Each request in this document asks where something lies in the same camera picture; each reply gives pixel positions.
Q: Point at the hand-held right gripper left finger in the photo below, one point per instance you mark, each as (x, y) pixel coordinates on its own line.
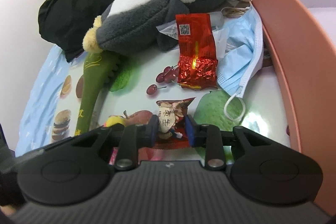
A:
(152, 132)

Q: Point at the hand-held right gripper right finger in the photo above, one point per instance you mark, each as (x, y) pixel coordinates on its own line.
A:
(191, 132)

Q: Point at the red date snack packet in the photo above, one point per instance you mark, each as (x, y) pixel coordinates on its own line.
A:
(170, 119)

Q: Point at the red foil tea packet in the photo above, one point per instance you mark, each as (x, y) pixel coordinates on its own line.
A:
(197, 56)

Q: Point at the blue face mask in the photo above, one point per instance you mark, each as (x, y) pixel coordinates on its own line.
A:
(239, 56)

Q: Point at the grey white penguin plush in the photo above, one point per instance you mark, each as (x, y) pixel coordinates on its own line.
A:
(147, 16)

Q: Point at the yellow pink soft item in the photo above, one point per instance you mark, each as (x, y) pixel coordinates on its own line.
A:
(115, 120)

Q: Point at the food print mat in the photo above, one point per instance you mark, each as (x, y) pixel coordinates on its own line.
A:
(136, 87)

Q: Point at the green massage hammer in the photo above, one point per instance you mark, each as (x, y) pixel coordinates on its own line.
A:
(90, 77)

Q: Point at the clear plastic wrapper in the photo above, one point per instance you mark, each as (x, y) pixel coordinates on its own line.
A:
(168, 29)

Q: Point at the black jacket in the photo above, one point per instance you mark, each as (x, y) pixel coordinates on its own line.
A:
(78, 3)

